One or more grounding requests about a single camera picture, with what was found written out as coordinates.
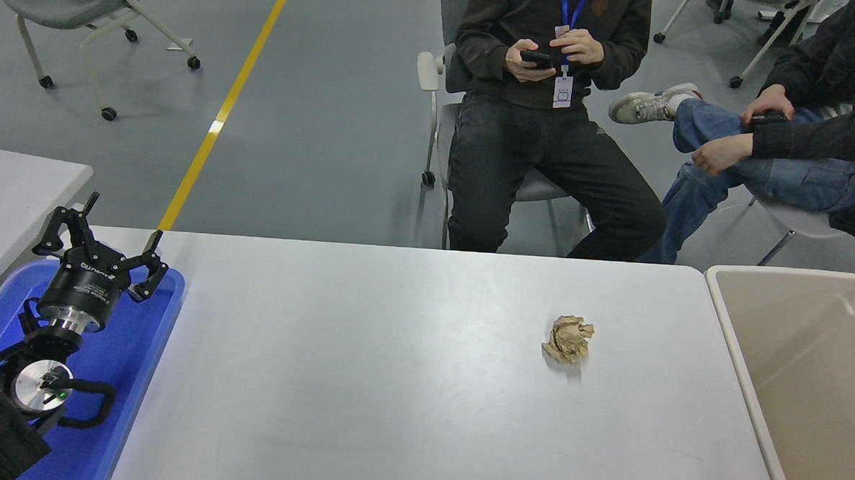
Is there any white-legged rolling chair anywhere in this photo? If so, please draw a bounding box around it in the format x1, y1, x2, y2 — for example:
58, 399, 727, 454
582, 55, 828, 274
651, 0, 855, 94

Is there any crumpled tan paper ball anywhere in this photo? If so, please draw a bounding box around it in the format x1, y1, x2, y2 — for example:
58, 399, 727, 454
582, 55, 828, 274
541, 314, 596, 365

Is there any person's left hand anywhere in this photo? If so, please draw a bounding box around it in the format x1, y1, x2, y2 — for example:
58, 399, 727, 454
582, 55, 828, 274
549, 27, 607, 68
691, 130, 755, 178

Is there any large pale bin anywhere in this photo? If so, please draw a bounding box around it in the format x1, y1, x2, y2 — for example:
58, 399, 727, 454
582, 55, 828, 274
696, 264, 855, 480

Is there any person's right hand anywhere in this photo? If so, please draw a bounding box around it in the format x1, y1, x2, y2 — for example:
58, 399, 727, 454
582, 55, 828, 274
505, 38, 558, 86
740, 83, 797, 128

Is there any grey chair with white armrest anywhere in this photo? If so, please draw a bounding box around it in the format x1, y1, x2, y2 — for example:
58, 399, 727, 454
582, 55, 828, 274
409, 0, 605, 257

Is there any blue lanyard with badge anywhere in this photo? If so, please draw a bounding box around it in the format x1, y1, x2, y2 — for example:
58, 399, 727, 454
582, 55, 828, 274
551, 0, 592, 110

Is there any seated person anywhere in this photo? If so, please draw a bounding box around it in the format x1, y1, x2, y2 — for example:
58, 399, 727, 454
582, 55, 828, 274
603, 0, 855, 272
443, 0, 677, 264

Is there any blue plastic tray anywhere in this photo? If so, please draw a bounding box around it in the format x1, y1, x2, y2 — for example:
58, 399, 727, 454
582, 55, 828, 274
0, 256, 187, 480

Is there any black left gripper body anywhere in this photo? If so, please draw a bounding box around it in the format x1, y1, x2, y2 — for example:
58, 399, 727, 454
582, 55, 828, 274
37, 246, 133, 326

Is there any white side table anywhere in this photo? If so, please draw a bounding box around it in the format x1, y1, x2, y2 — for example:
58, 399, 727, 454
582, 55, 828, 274
0, 145, 96, 305

